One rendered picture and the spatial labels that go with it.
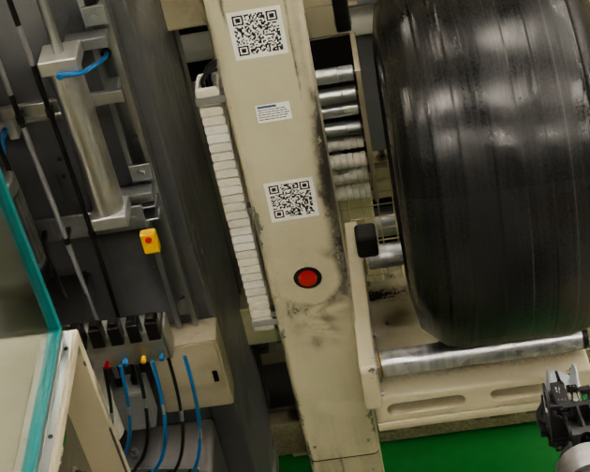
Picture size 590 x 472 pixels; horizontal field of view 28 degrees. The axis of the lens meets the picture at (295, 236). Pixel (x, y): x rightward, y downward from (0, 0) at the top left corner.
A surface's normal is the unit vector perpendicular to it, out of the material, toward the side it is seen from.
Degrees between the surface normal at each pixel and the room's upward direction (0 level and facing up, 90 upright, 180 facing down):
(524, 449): 0
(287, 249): 90
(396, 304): 0
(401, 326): 0
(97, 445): 90
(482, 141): 52
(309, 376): 90
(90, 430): 90
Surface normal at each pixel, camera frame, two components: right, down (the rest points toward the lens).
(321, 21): 0.04, 0.62
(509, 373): -0.16, -0.78
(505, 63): -0.12, -0.33
